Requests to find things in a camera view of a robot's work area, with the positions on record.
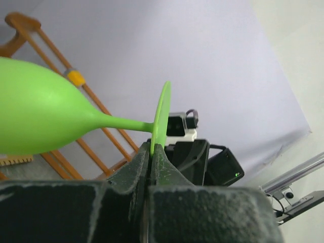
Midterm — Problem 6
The brown spiral notebook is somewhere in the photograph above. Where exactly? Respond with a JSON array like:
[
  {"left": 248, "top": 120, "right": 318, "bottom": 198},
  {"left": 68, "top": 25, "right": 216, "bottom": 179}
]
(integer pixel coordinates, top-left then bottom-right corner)
[{"left": 0, "top": 154, "right": 33, "bottom": 167}]

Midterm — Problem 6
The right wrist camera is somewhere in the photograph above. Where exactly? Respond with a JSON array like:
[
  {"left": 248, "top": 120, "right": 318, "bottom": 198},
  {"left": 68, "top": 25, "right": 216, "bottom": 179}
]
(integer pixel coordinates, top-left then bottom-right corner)
[{"left": 165, "top": 109, "right": 199, "bottom": 146}]

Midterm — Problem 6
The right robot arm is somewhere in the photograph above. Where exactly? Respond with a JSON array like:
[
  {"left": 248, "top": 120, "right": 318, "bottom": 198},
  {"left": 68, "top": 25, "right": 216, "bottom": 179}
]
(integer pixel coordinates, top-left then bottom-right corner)
[{"left": 150, "top": 139, "right": 245, "bottom": 187}]

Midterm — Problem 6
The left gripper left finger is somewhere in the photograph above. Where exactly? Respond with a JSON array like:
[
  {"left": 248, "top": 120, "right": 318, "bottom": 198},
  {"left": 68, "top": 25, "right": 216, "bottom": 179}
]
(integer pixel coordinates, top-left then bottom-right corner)
[{"left": 1, "top": 142, "right": 150, "bottom": 242}]

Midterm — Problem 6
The orange wooden tiered rack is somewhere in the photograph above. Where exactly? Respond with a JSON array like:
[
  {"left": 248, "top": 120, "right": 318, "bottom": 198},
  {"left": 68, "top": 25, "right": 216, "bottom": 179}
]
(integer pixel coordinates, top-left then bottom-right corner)
[{"left": 1, "top": 12, "right": 133, "bottom": 179}]

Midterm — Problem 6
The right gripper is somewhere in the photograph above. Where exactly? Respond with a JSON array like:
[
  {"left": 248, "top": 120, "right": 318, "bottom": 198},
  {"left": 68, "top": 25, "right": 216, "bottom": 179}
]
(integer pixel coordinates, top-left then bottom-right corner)
[{"left": 151, "top": 139, "right": 210, "bottom": 186}]

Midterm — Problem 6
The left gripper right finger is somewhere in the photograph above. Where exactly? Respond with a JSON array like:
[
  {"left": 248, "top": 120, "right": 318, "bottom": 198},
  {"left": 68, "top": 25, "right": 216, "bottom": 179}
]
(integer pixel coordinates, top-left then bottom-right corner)
[{"left": 148, "top": 144, "right": 284, "bottom": 242}]

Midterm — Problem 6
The yellow cube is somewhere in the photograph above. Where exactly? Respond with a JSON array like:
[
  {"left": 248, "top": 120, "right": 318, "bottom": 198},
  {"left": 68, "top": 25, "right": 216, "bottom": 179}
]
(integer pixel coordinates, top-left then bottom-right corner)
[{"left": 66, "top": 70, "right": 86, "bottom": 87}]

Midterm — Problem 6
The metal frame with webcam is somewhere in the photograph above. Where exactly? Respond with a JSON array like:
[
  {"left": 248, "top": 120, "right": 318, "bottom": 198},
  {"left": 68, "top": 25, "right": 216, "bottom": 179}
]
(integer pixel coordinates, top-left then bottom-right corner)
[{"left": 259, "top": 153, "right": 323, "bottom": 225}]

